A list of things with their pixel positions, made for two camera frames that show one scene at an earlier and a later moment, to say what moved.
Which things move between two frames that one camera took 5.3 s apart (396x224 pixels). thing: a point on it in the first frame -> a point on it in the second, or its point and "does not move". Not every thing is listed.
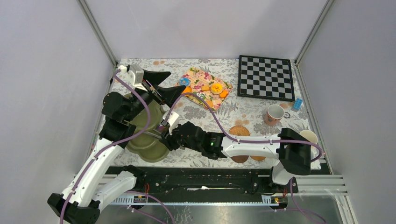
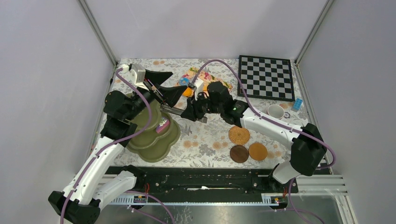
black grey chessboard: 265,77 does not move
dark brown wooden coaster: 239,159 does not move
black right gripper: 169,140 -> 193,108
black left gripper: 168,95 does not move
